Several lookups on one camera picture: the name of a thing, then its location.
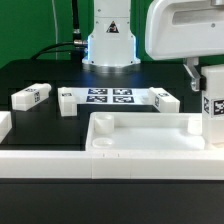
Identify black vertical cable connector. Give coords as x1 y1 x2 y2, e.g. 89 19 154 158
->
72 0 81 40

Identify white thin cable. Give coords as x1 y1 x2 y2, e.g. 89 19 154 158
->
51 0 59 61

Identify white left fence block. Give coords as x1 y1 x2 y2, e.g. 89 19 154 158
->
0 111 12 143

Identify black cable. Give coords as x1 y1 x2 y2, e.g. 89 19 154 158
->
30 40 88 61

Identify white desk top tray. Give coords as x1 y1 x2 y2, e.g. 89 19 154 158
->
85 112 224 151

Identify white sheet with tags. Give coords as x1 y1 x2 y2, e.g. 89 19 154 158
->
71 88 149 105

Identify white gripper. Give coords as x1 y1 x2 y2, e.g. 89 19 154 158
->
145 0 224 92

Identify white front fence bar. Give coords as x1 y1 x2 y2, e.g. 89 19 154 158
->
0 151 224 180

